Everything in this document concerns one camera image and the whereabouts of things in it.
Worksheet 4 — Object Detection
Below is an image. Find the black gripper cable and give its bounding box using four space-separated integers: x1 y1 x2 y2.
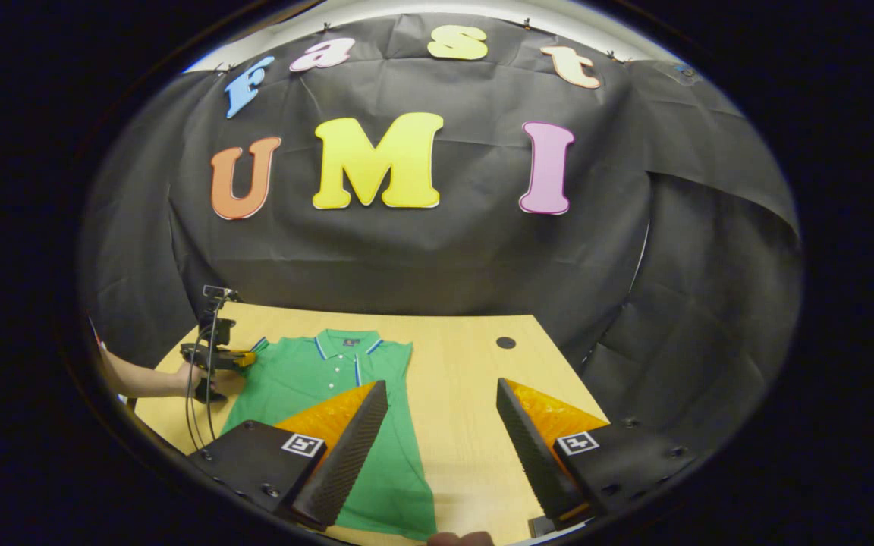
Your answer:
185 303 227 450

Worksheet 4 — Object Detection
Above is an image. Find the green T-shirt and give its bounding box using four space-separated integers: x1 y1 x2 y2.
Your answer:
221 328 438 541

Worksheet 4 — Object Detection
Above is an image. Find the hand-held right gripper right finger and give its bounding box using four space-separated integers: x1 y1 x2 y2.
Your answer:
496 378 700 532

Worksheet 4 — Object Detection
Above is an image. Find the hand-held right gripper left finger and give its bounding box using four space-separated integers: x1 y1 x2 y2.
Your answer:
187 380 389 532

